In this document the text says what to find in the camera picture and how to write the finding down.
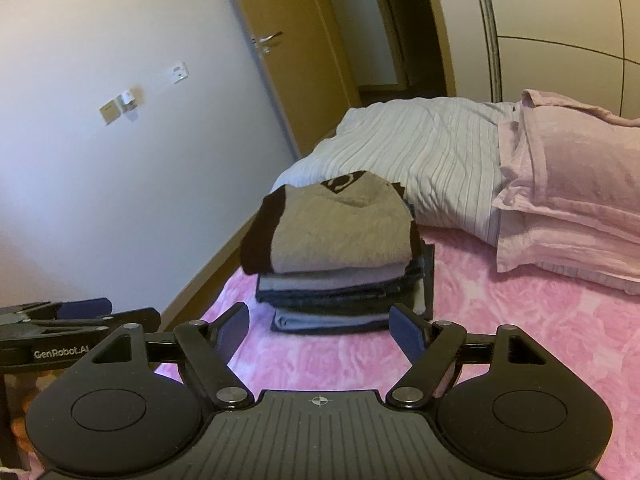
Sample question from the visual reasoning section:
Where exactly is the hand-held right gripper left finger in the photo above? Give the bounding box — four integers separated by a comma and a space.
90, 302, 256, 408

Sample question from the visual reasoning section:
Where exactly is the grey and brown sweater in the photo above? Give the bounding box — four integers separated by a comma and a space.
240, 171, 423, 277

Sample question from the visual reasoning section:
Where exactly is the grey-blue garment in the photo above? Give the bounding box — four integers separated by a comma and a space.
270, 307, 401, 335

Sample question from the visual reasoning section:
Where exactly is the light grey garment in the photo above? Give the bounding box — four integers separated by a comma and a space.
259, 271, 417, 292

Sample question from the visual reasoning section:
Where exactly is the wooden door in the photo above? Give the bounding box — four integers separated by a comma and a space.
215, 0, 361, 161

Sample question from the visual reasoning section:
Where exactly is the metal door handle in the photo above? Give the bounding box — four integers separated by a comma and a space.
251, 31, 284, 55

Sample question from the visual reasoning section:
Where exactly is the white striped quilt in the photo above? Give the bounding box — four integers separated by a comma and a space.
272, 96, 523, 248

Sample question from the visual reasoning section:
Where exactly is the pink floral blanket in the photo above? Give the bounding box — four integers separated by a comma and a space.
155, 225, 640, 480

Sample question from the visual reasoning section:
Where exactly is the pink pillow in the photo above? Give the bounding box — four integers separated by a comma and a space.
492, 195, 640, 296

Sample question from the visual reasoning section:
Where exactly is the folded lilac blanket stack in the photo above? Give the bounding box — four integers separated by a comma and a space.
498, 89, 640, 226

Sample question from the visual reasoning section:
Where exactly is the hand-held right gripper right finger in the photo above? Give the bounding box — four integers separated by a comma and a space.
386, 304, 553, 408

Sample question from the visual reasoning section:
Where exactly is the white wardrobe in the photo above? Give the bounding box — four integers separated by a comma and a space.
430, 0, 640, 121

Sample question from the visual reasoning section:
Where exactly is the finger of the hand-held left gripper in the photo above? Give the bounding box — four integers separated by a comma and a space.
0, 307, 162, 335
0, 298, 113, 322

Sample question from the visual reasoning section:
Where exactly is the navy striped garment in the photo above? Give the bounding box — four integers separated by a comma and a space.
255, 240, 436, 320

